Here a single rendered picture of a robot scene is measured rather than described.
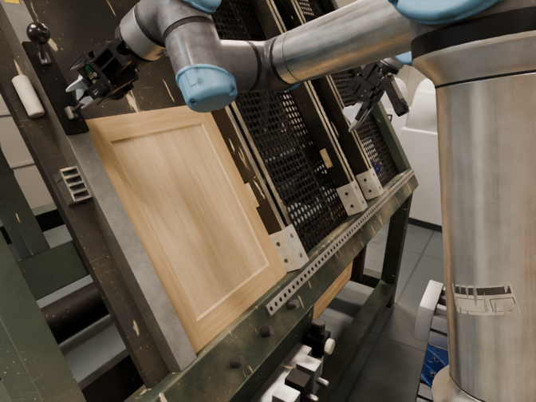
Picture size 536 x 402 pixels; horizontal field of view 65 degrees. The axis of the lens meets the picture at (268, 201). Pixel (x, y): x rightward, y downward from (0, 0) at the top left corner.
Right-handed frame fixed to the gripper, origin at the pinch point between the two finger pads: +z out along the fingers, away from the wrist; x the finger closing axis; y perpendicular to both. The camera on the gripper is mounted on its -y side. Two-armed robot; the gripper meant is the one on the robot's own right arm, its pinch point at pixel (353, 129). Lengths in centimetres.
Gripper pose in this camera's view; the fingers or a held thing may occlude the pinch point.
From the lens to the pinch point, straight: 126.0
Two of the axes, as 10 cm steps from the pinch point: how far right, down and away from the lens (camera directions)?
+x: -5.1, 2.8, -8.1
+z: -4.3, 7.3, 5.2
